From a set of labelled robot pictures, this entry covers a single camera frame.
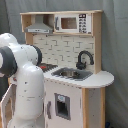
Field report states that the black toy faucet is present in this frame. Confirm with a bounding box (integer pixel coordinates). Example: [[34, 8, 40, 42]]
[[76, 50, 94, 70]]

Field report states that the white toy oven door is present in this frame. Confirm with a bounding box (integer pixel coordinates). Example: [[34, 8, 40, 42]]
[[0, 84, 16, 128]]

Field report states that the toy microwave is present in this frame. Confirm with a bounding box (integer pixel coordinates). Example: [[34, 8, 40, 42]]
[[55, 14, 92, 33]]

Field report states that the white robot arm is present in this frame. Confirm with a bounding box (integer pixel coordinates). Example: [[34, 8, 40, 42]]
[[0, 33, 44, 128]]

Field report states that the grey toy range hood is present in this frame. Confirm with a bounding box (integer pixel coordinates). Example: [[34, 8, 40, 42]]
[[25, 14, 54, 34]]

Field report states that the black toy stovetop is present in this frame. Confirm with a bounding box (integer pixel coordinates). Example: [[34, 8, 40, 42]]
[[39, 63, 56, 72]]

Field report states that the wooden toy kitchen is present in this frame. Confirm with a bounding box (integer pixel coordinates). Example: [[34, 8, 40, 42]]
[[0, 9, 115, 128]]

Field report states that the grey toy sink basin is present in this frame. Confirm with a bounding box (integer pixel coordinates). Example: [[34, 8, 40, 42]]
[[52, 67, 92, 81]]

